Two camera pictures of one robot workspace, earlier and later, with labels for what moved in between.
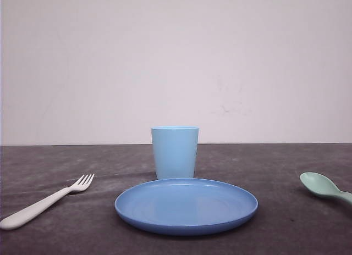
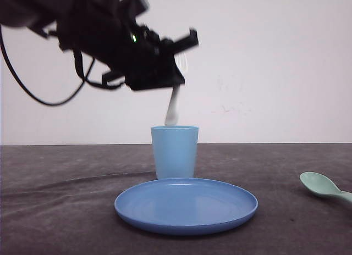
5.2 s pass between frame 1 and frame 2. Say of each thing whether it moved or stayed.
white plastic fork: moved
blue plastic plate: stayed
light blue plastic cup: stayed
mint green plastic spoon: stayed
